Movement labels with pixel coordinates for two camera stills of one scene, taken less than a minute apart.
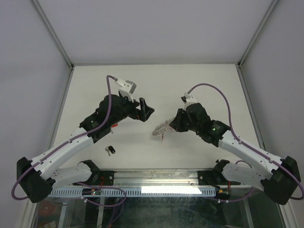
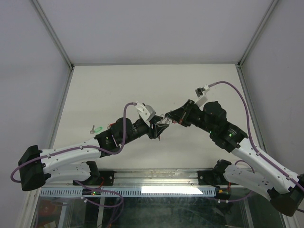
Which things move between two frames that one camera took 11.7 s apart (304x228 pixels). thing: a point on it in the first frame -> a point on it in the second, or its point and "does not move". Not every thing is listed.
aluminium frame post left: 54,34 does not move
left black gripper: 136,113 -> 154,132
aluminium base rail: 156,177 does not move
